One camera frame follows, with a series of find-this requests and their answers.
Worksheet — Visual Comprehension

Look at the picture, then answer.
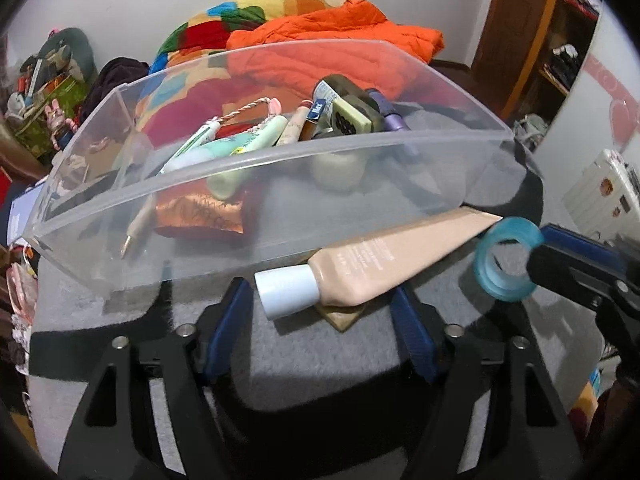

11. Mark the teal tape roll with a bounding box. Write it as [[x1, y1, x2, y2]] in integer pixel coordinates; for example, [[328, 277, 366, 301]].
[[473, 217, 544, 302]]

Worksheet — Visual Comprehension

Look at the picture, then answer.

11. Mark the gold square packet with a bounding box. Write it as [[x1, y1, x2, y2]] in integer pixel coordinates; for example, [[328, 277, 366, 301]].
[[314, 304, 367, 333]]

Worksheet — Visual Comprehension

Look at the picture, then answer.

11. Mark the purple cylindrical bottle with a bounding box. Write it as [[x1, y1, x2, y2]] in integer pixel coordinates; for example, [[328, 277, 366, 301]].
[[366, 88, 420, 162]]

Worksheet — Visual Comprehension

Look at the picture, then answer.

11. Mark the beige cosmetic tube white cap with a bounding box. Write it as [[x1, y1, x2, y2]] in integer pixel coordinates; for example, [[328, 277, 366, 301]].
[[255, 207, 501, 321]]

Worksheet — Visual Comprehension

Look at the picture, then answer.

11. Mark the red gift bag gold text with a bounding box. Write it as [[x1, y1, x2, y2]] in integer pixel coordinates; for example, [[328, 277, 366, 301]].
[[154, 180, 253, 240]]

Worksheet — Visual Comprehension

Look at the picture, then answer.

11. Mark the dark green spray bottle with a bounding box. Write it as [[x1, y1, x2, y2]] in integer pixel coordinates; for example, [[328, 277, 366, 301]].
[[312, 74, 385, 136]]

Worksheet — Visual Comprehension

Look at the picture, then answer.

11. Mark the white roll-on stick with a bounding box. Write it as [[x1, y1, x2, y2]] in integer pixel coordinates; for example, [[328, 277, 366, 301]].
[[276, 100, 312, 146]]

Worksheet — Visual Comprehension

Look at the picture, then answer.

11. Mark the mint green tube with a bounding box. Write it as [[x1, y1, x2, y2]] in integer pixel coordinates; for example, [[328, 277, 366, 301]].
[[162, 114, 291, 201]]

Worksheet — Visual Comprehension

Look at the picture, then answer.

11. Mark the white card packet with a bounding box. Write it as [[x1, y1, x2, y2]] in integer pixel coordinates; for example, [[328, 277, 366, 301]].
[[158, 117, 221, 174]]

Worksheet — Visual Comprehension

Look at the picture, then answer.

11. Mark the cream pen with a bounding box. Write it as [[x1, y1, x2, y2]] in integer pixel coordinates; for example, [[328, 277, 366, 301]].
[[120, 194, 156, 259]]

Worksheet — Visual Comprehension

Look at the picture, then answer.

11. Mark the white suitcase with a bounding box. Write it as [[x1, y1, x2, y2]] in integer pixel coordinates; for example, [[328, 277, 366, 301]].
[[562, 148, 639, 243]]

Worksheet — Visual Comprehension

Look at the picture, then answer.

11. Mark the grey black fleece blanket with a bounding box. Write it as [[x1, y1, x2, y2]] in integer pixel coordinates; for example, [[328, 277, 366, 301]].
[[28, 141, 603, 467]]

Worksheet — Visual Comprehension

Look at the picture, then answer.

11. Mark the wooden shelf unit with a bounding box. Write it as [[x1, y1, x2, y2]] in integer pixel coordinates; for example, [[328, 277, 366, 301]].
[[471, 0, 599, 122]]

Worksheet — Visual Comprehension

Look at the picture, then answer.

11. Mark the blue notebook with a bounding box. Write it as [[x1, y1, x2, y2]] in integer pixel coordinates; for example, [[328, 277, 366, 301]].
[[6, 181, 44, 246]]

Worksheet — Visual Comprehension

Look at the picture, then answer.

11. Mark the clear plastic storage box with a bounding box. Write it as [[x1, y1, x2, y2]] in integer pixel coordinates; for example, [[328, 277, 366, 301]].
[[22, 38, 516, 302]]

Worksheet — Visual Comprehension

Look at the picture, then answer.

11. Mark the pink bunny figurine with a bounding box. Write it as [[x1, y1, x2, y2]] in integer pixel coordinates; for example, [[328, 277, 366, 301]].
[[44, 99, 77, 152]]

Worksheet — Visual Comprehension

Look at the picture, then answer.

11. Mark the orange puffer jacket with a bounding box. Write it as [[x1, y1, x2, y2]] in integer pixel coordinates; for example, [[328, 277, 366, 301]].
[[226, 0, 445, 99]]

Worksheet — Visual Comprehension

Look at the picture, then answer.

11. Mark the colourful patchwork blanket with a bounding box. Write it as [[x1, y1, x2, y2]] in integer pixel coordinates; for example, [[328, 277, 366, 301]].
[[137, 0, 349, 148]]

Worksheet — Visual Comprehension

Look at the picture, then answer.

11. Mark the dark clothes pile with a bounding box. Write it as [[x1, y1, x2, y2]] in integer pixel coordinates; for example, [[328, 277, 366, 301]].
[[79, 56, 150, 122]]

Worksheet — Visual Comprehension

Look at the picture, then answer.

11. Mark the green basket of clutter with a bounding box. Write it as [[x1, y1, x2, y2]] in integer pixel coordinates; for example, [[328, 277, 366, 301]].
[[4, 27, 98, 159]]

